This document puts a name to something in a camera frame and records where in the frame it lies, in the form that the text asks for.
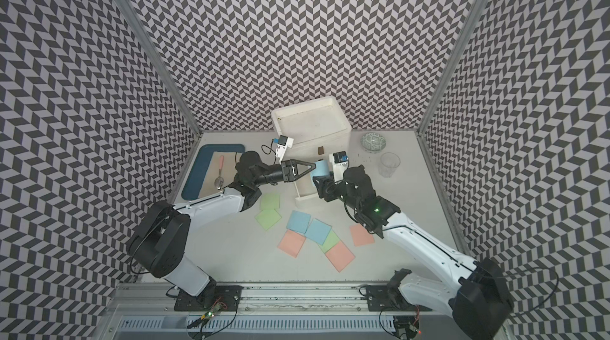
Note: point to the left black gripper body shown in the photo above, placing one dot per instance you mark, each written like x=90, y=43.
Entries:
x=286, y=171

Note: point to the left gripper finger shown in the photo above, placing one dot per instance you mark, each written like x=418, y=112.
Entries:
x=300, y=165
x=300, y=172

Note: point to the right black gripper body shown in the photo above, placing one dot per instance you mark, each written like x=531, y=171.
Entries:
x=333, y=191

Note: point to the blue sticky note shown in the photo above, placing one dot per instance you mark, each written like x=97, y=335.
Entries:
x=318, y=231
x=321, y=169
x=299, y=222

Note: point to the white bottom drawer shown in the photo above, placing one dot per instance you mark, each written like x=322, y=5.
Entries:
x=306, y=193

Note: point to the white drawer cabinet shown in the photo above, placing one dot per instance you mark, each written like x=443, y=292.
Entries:
x=318, y=128

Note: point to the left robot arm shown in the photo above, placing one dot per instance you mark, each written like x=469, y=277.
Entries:
x=159, y=241

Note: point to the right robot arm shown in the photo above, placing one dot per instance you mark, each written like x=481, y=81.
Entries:
x=473, y=293

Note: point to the green sticky note upper left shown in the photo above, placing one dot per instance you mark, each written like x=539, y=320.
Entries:
x=270, y=201

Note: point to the green sticky note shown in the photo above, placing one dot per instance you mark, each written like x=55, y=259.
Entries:
x=331, y=240
x=270, y=201
x=268, y=218

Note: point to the green sticky note centre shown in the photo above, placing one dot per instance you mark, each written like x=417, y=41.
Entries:
x=331, y=240

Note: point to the green sticky note lower left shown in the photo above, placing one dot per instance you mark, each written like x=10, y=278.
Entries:
x=268, y=218

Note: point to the pink sticky note right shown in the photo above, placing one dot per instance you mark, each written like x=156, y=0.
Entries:
x=360, y=236

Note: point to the pink sticky note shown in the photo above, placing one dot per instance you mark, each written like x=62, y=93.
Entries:
x=292, y=243
x=360, y=236
x=340, y=256

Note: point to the pink sticky note left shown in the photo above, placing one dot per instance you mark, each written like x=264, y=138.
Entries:
x=292, y=243

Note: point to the pink sticky note bottom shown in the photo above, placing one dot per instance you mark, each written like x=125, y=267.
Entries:
x=340, y=256

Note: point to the beige mat on tray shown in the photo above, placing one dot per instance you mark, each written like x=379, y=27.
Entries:
x=228, y=172

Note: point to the clear plastic cup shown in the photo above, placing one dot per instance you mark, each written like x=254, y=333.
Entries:
x=389, y=163

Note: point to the blue tray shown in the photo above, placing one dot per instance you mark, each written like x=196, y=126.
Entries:
x=199, y=170

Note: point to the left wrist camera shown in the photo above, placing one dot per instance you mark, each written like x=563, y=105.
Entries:
x=281, y=145

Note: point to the pink handled spoon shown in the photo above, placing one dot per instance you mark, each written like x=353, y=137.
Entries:
x=218, y=182

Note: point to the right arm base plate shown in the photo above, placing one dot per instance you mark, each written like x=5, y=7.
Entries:
x=382, y=298

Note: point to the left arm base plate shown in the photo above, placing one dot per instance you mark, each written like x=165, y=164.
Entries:
x=228, y=296

